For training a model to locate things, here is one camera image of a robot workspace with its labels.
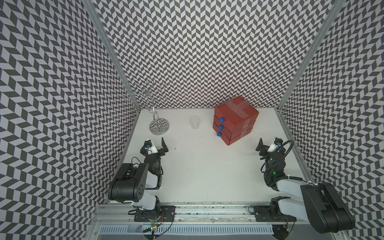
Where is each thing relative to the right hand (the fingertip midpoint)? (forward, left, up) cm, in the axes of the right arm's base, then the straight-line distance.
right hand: (268, 142), depth 86 cm
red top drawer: (+15, +18, +10) cm, 25 cm away
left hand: (+2, +66, +1) cm, 66 cm away
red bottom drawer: (+4, +22, -6) cm, 23 cm away
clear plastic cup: (+20, +44, -4) cm, 48 cm away
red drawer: (+11, +25, -4) cm, 28 cm away
